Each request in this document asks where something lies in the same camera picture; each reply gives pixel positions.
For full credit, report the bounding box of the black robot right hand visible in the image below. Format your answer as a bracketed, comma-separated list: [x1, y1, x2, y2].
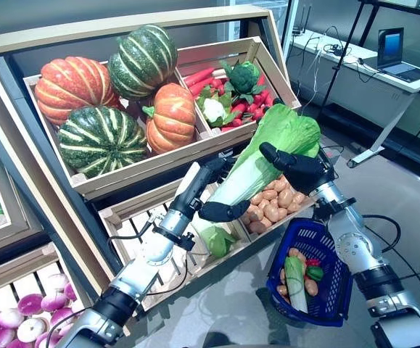
[258, 141, 336, 196]

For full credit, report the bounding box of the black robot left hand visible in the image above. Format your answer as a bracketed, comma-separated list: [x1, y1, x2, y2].
[168, 155, 251, 223]

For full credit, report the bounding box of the blue plastic shopping basket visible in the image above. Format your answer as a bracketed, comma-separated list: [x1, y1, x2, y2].
[265, 217, 355, 329]

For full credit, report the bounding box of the large wooden slat crate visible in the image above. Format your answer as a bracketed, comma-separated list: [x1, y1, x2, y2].
[23, 61, 216, 199]

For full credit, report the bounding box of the small orange pumpkin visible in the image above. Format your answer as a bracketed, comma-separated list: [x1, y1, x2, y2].
[142, 82, 197, 155]

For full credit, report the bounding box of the white cauliflower with leaves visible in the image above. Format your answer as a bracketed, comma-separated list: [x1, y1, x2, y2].
[196, 86, 242, 128]

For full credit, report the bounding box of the white office desk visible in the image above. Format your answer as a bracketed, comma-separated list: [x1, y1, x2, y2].
[287, 30, 420, 168]

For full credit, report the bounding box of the green striped pumpkin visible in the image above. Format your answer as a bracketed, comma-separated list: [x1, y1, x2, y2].
[107, 24, 178, 102]
[57, 104, 148, 178]

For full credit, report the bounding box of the long red carrot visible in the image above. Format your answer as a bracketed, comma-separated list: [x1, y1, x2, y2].
[183, 67, 217, 88]
[189, 77, 218, 98]

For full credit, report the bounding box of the green broccoli head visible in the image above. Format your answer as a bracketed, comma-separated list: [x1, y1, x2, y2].
[219, 59, 268, 105]

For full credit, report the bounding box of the black router with antennas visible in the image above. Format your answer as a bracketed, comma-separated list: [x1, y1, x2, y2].
[292, 3, 314, 37]

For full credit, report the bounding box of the open grey laptop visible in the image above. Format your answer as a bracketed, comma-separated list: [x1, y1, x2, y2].
[367, 27, 420, 83]

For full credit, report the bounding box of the large orange ribbed pumpkin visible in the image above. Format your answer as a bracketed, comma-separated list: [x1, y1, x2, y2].
[34, 56, 122, 126]

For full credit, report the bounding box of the wooden produce display shelf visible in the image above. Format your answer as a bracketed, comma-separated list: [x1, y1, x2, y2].
[0, 5, 303, 329]
[0, 119, 51, 268]

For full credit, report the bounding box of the black metal rack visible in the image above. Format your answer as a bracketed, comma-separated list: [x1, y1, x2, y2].
[320, 0, 420, 117]

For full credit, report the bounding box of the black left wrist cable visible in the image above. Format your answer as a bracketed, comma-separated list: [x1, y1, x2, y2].
[107, 233, 191, 295]

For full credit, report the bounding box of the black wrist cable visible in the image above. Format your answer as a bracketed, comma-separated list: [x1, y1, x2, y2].
[107, 233, 191, 295]
[361, 214, 402, 254]

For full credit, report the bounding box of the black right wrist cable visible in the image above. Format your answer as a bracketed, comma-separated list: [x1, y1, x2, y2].
[361, 214, 402, 254]

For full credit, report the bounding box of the black charger cable bundle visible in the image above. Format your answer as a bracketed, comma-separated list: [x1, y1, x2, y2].
[321, 42, 353, 57]

